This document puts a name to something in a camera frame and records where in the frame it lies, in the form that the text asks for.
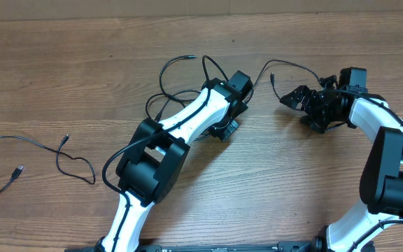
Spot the long black cable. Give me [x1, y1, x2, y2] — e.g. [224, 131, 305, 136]
[245, 59, 323, 106]
[144, 55, 211, 141]

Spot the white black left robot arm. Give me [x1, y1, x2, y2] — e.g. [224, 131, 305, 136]
[94, 71, 253, 251]

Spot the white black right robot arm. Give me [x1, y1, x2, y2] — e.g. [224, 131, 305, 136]
[279, 67, 403, 251]

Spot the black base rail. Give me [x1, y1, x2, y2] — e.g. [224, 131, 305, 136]
[64, 237, 376, 252]

